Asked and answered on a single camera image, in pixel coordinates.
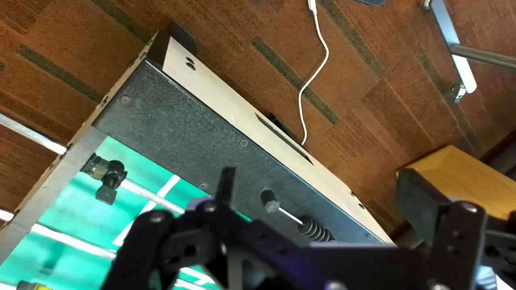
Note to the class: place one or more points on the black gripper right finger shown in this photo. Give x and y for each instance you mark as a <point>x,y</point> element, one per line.
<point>420,204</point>

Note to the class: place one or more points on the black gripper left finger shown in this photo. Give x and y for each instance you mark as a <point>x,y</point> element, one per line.
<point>225,186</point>

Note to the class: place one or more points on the rod with spring bumper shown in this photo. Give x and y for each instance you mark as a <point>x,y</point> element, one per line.
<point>306,225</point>

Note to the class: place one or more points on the football table cabinet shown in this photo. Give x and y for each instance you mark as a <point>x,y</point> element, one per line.
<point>173,125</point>

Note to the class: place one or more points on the black foosball player figure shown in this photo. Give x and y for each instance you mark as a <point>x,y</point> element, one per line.
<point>111,173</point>

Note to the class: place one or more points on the yellow foosball player figure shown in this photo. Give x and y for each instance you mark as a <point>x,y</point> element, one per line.
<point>32,286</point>

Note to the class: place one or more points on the wooden rod handle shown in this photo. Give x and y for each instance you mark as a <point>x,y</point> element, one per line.
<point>462,178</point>

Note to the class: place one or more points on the metal chair leg frame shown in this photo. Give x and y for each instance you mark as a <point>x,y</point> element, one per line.
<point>462,56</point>

